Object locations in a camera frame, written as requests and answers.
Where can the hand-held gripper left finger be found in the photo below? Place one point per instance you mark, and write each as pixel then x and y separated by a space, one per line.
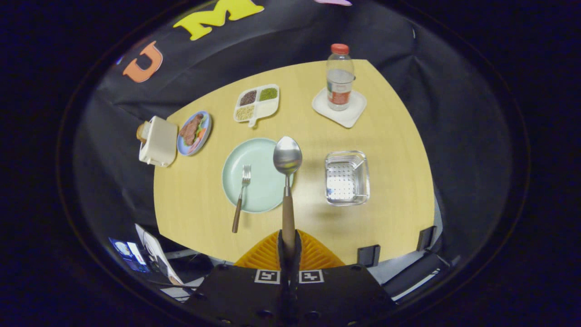
pixel 240 295

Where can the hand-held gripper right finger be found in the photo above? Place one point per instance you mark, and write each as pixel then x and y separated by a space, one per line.
pixel 336 295

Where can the black table clamp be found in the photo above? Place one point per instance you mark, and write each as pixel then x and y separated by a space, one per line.
pixel 426 238
pixel 368 255

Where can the black chair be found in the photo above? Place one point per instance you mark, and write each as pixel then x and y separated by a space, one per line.
pixel 413 274

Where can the white paper sheet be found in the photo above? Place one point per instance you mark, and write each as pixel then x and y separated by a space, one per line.
pixel 152 247

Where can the perforated metal basket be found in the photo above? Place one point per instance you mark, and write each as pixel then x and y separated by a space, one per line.
pixel 347 181

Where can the lit blue screen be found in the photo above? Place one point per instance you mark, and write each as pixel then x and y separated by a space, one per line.
pixel 127 254

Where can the light green plate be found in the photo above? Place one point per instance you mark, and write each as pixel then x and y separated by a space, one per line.
pixel 258 159

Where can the blue plate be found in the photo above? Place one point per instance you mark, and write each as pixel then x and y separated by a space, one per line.
pixel 209 125

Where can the meat and vegetable food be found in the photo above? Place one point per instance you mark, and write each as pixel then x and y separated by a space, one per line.
pixel 189 129

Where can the white toaster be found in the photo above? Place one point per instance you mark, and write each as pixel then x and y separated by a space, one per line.
pixel 161 141

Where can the white square coaster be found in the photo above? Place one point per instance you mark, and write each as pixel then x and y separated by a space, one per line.
pixel 352 116

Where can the white divided grain dish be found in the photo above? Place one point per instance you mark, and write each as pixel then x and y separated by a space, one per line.
pixel 268 109

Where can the brown bread slice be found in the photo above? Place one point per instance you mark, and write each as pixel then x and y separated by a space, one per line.
pixel 141 132

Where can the red capped water bottle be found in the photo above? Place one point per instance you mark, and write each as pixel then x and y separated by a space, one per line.
pixel 339 81

